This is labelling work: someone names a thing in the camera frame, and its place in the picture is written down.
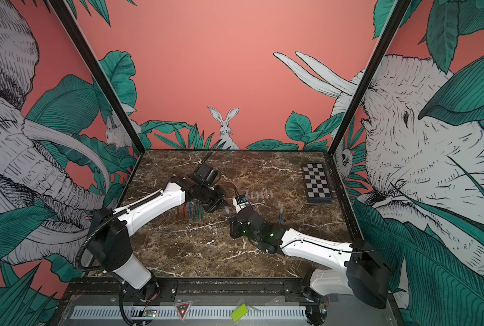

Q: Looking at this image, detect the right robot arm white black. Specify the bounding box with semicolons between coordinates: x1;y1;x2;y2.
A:
230;192;392;309

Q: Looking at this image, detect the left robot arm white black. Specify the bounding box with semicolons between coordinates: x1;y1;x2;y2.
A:
74;153;226;301

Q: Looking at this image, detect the black white checkerboard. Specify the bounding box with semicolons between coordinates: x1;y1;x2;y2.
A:
302;162;332;204

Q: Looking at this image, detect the green sticky note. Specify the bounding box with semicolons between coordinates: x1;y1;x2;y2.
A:
230;304;249;323

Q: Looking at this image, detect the triangular warning sticker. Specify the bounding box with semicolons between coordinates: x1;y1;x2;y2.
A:
175;301;192;321

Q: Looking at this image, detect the small circuit board green led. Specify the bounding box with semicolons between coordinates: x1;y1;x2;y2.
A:
141;307;159;319

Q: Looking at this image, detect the black front mounting rail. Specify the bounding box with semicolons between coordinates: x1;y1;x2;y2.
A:
64;277;315;305

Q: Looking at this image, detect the white slotted cable duct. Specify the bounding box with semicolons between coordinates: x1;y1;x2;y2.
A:
69;306;307;321

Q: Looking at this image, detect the left black frame post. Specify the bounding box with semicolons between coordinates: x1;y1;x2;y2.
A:
48;0;145;156

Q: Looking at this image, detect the black frame post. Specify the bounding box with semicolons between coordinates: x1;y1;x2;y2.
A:
48;0;145;156
328;0;411;156

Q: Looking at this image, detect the right black frame post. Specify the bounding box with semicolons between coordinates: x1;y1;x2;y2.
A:
328;0;411;156

